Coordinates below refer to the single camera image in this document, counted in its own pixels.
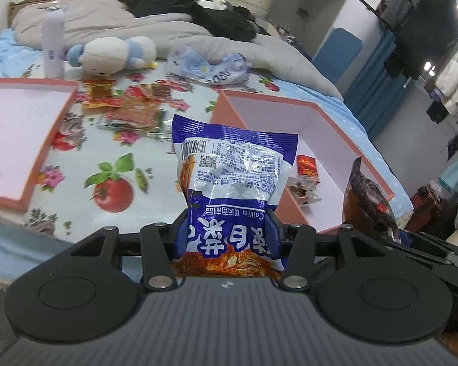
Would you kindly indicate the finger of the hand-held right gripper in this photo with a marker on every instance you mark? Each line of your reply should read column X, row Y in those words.
column 423, row 247

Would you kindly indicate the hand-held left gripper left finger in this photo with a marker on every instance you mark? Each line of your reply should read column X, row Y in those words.
column 181, row 236

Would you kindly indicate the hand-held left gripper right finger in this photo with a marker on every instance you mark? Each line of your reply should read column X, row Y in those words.
column 278, row 236

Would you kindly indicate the grey snack packet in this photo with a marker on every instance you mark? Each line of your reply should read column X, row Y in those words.
column 299, row 185

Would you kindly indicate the dark brown snack packet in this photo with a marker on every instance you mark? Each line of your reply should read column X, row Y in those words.
column 368, row 198

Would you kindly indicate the red foil snack packet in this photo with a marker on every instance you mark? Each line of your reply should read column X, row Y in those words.
column 307, row 166

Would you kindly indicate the blue snack packet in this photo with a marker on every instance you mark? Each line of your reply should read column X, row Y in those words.
column 232, row 167

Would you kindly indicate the pink cardboard box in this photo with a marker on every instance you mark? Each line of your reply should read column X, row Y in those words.
column 286, row 118

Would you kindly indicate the pile of assorted snack packets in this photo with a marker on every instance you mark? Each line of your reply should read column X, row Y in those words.
column 133, row 114

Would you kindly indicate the fruit print tablecloth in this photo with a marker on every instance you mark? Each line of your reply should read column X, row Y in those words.
column 137, row 198

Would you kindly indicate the blue curtain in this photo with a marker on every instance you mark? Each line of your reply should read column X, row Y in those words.
column 378, row 84

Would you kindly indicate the white and blue plastic bag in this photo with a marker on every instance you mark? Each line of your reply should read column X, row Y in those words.
column 206, row 64

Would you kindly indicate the pink box lid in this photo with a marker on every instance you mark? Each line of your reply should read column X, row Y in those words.
column 19, row 137

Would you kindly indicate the blue chair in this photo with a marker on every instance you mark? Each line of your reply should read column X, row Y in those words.
column 337, row 53

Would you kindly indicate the white and blue plush toy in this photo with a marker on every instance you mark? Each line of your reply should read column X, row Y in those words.
column 107, row 55

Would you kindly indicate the dark hanging clothes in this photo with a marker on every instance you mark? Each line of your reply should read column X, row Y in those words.
column 427, row 26

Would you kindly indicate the grey duvet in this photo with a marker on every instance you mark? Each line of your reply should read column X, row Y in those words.
column 99, row 23

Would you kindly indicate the white spray bottle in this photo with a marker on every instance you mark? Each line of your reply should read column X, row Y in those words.
column 53, row 42

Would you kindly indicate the black and white plush toy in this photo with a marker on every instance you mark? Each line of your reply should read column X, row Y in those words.
column 213, row 4

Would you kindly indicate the light blue bed sheet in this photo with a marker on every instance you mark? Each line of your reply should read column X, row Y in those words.
column 7, row 57

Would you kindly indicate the brown cardboard box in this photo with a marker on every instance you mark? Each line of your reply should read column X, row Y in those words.
column 17, row 7

